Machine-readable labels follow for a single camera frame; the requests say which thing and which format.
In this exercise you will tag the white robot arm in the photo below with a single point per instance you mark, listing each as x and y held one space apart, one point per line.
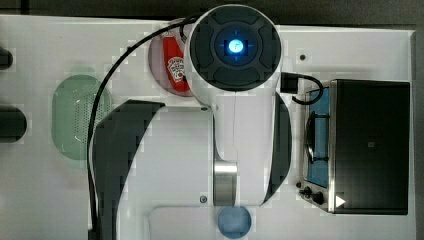
233 61

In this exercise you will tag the red ketchup bottle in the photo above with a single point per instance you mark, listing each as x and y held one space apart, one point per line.
174 62

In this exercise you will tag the purple round plate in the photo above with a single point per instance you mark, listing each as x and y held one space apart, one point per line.
156 63

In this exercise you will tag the green perforated colander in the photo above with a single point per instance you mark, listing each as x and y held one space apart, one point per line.
71 111

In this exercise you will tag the black toaster oven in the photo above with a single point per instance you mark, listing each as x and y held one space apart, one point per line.
356 147

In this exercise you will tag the black cylinder lower left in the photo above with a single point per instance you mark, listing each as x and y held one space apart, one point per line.
13 124

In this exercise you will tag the black cylinder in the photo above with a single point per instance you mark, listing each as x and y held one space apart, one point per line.
13 124
6 59

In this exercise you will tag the black cylinder upper left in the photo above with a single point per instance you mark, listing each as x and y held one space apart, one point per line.
6 59

